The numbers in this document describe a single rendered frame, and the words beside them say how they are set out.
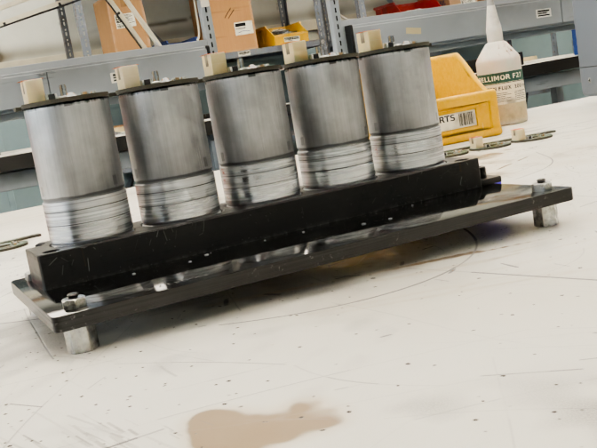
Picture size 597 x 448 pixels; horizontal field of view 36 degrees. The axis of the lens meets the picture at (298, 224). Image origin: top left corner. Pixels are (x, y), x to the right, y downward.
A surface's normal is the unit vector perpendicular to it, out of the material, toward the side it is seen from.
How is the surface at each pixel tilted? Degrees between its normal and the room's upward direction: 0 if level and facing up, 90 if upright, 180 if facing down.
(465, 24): 90
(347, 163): 90
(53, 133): 90
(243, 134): 90
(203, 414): 0
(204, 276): 0
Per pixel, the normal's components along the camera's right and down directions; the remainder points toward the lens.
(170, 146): 0.22, 0.11
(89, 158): 0.47, 0.06
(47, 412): -0.16, -0.98
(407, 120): -0.04, 0.15
